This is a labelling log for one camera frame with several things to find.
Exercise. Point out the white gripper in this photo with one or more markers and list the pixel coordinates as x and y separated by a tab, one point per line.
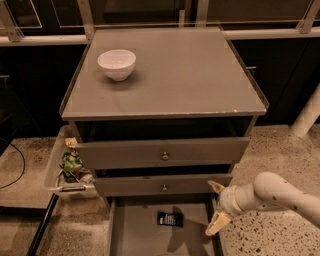
228	201

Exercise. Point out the dark blue rxbar wrapper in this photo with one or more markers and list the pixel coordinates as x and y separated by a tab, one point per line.
170	219

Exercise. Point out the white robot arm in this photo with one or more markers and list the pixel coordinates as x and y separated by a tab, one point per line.
268	190

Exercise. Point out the brass middle drawer knob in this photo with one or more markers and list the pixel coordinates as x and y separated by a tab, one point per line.
164	188

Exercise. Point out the brass drawer knob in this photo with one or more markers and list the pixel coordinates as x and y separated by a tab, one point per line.
164	188
165	156

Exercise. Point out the brass top drawer knob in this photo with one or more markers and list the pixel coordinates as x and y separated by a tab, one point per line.
165	156

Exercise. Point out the grey bottom drawer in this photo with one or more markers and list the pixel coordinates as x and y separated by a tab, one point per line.
134	229

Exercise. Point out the grey drawer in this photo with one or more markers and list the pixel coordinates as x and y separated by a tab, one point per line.
152	185
147	153
134	229

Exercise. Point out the grey drawer cabinet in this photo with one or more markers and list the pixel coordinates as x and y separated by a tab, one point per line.
187	83

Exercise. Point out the grey middle drawer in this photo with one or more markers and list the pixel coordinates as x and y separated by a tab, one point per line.
152	185

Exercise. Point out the grey top drawer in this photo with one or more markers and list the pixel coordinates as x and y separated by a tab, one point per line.
147	153

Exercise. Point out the clear plastic bin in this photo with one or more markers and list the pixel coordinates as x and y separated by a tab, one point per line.
55	181

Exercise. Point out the green snack bag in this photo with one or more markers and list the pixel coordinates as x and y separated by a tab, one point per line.
71	162

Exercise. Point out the tan snack packet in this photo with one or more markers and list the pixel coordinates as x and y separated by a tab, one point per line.
71	142

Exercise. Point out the white ceramic bowl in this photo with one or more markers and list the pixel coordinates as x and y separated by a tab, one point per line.
117	64

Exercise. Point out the white metal railing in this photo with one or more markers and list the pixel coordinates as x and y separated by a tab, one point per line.
62	22

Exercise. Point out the black floor rail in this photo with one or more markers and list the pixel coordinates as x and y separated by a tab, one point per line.
42	226

